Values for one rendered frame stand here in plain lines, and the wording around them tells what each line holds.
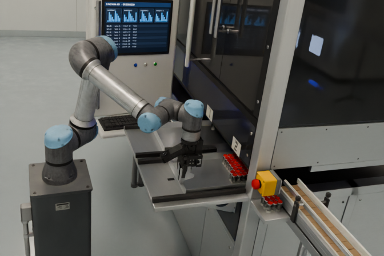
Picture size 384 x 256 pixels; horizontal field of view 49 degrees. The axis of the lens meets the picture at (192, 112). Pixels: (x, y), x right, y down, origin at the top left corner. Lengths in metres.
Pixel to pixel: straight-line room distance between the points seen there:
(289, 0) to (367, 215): 1.18
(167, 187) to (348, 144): 0.78
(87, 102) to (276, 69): 0.82
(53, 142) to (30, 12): 5.23
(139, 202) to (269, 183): 1.65
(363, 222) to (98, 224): 1.65
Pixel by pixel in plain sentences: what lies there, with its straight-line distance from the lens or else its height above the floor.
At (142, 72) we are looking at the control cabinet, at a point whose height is 1.06.
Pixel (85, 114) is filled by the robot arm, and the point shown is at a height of 1.08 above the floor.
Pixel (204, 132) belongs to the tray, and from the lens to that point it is 2.23.
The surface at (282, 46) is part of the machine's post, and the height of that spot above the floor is 1.53.
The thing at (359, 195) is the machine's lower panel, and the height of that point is 0.83.
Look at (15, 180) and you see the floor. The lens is 3.45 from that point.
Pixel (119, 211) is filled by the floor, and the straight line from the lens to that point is 3.06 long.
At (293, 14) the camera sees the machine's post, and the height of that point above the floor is 1.64.
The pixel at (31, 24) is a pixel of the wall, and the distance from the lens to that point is 7.03.
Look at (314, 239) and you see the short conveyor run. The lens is 1.62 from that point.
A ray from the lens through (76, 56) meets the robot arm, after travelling 1.66.
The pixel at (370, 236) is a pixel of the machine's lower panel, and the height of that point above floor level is 0.56.
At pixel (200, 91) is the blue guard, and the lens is 2.25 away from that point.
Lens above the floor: 1.90
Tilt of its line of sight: 24 degrees down
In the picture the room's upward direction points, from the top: 6 degrees clockwise
